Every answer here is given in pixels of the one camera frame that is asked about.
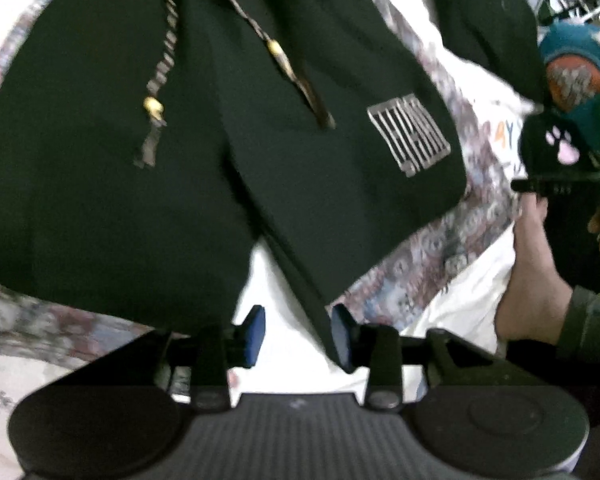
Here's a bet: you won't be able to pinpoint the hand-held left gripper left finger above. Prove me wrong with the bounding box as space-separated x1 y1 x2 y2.
145 305 267 411

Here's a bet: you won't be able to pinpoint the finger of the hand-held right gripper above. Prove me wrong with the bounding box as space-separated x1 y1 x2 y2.
511 172 577 197

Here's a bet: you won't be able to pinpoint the printed blanket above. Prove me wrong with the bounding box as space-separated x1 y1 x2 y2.
0 0 526 361

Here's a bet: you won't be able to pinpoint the person's right forearm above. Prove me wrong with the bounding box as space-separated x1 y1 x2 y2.
554 285 600 378

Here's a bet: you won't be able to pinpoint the person's right hand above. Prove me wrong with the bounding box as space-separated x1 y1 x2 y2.
496 194 570 356

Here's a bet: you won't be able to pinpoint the black drawstring shorts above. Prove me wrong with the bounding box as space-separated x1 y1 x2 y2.
0 0 468 366

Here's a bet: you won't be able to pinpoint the black garment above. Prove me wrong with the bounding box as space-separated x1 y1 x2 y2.
422 0 548 103

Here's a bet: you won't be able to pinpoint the black cloth with paw print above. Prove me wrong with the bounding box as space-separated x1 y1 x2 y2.
519 110 597 182

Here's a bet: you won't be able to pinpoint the white duvet with coloured letters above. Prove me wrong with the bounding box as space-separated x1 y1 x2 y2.
0 0 546 480

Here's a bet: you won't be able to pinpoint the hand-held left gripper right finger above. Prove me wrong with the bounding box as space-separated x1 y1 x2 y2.
331 304 511 409

